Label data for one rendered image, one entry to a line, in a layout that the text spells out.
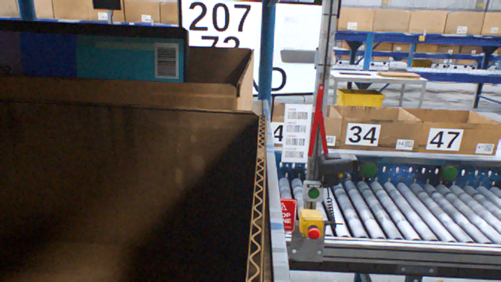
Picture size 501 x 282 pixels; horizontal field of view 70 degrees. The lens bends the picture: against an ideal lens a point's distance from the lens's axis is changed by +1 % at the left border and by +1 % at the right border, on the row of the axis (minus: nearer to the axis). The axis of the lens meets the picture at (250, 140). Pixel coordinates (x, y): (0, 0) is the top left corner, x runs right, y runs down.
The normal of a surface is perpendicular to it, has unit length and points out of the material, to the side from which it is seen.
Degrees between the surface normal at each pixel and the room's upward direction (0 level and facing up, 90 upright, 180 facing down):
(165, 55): 82
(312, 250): 90
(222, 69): 90
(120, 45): 82
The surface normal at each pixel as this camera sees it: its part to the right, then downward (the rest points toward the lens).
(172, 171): -0.07, 0.30
